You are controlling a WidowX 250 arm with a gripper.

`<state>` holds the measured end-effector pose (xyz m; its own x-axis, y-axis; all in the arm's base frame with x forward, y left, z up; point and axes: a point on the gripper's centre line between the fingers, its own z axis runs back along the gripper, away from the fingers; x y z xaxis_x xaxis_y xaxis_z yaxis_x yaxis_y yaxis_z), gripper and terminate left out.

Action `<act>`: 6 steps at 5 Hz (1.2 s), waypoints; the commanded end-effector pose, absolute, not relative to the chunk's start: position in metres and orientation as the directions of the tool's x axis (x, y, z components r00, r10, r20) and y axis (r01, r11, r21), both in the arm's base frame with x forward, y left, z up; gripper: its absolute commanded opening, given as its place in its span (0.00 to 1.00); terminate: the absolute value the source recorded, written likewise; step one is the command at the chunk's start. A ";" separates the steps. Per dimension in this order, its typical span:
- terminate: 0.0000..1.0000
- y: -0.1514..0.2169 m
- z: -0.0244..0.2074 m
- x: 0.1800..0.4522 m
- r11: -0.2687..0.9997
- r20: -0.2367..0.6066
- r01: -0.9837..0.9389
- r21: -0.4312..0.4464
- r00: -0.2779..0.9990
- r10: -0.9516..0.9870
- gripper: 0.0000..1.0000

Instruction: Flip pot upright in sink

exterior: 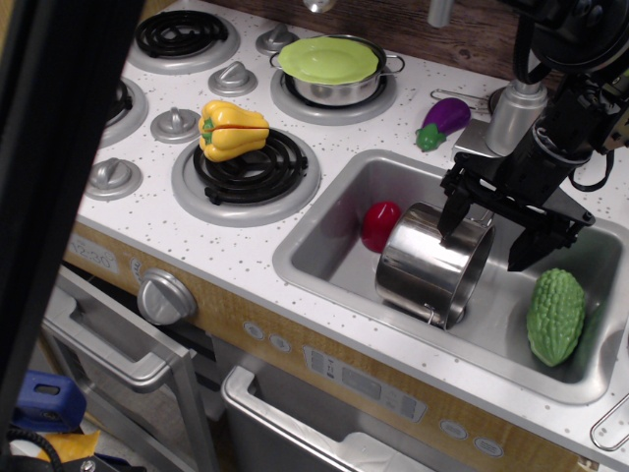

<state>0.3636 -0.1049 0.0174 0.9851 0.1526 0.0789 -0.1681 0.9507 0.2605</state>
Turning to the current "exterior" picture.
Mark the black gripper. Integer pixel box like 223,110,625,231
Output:
437,119,595,271

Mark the stainless steel pot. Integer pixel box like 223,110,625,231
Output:
375,203,495,330

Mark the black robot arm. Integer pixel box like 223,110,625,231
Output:
437,1,628,271

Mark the silver sink basin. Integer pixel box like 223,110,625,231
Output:
273,149,628,404

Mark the green toy bitter gourd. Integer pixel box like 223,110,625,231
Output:
526,268,586,367

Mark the silver faucet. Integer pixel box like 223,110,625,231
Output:
452,80,548,157

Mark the red toy pepper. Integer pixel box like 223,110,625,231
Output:
361,201,401,254

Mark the purple toy eggplant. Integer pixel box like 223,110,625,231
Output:
416,97,471,151

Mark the small steel pan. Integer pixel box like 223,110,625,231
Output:
269,34,406,107

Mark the front right black burner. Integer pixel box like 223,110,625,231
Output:
171,130,321,227

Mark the black burner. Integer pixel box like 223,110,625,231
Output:
128,10,240,76
99,78,148,148
171,130,321,227

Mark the green plate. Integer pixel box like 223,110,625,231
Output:
276,36,379,86

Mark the silver stove knob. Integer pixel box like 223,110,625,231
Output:
85,157,143,201
207,61,257,97
150,107,200,144
256,24,299,56

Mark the yellow toy bell pepper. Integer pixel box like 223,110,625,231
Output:
199,100,270,162

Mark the dishwasher door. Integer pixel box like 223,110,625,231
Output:
221,366,470,471

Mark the silver oven dial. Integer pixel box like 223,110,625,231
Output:
137,267,198,325

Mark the back left black burner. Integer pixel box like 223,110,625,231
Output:
128,10,240,76

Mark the yellow cloth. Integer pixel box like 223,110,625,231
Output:
43,430,100,463

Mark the blue clamp tool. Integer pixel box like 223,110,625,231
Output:
12,370,86,433

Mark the back right burner ring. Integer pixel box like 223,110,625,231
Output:
269,68,398,126

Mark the wire rack handle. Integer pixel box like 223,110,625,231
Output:
590,395,628,452

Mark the oven door with handle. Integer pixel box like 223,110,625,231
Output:
42,266,219,471

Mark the black foreground frame bar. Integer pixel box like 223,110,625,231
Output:
1,1,143,427

